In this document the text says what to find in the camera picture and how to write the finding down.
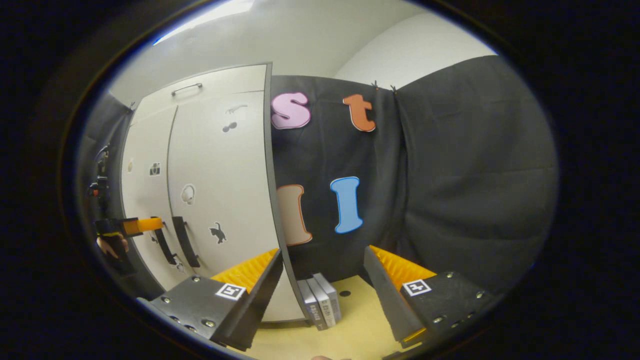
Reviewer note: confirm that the black spring clamp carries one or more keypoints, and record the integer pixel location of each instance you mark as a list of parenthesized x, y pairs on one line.
[(375, 84), (392, 89)]

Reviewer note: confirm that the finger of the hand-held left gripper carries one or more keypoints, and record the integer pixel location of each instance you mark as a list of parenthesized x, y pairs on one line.
[(142, 226)]

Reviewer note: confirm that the beige cabinet drawer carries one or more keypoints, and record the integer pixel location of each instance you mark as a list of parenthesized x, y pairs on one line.
[(225, 87)]

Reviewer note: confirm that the white cabinet door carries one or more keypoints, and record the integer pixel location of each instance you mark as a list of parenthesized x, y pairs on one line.
[(145, 200), (225, 175)]

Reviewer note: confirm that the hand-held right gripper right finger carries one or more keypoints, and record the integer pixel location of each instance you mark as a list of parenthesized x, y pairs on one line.
[(387, 295)]

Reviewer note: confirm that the black backdrop cloth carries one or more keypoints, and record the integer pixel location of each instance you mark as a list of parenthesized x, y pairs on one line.
[(450, 175)]

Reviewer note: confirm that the grey book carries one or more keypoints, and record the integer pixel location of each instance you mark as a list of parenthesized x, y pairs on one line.
[(322, 300), (310, 307), (331, 295)]

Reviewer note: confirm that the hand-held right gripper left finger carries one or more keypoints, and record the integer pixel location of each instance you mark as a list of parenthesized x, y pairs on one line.
[(260, 300)]

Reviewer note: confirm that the white shoe cabinet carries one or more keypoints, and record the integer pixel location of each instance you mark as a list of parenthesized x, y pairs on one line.
[(268, 125)]

